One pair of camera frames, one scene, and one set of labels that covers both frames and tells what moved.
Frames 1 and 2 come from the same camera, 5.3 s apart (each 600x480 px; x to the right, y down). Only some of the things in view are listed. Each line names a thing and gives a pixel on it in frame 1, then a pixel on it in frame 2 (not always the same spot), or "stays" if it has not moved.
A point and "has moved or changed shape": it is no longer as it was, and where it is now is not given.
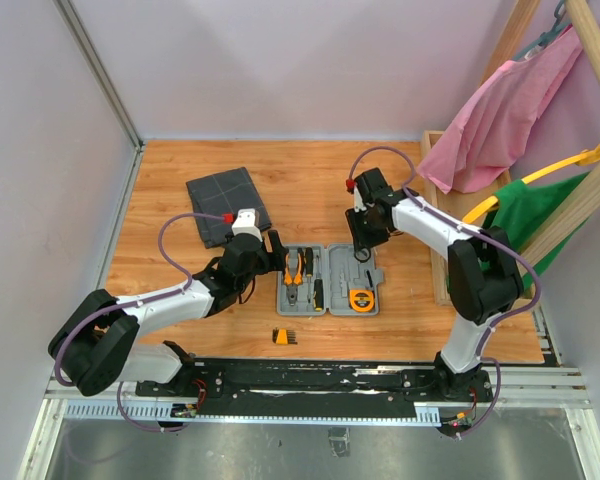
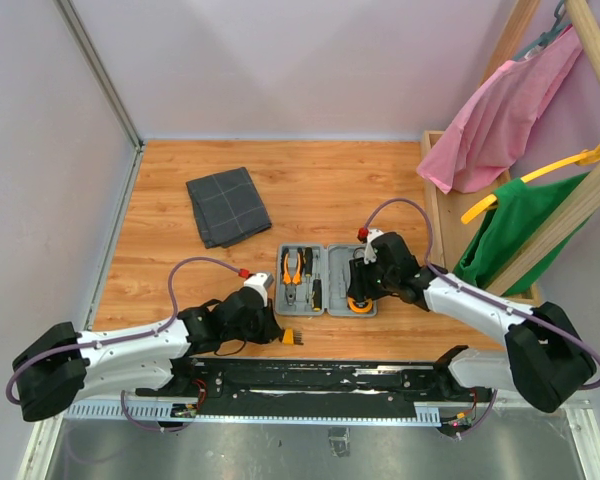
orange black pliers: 292,282 stays
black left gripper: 277,248 to 271,329
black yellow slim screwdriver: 318,295 stays
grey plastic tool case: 321,279 stays
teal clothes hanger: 556,28 stays
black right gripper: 360,238 to 359,288
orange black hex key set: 284,336 has moved or changed shape
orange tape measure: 361,300 stays
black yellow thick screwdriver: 309,261 stays
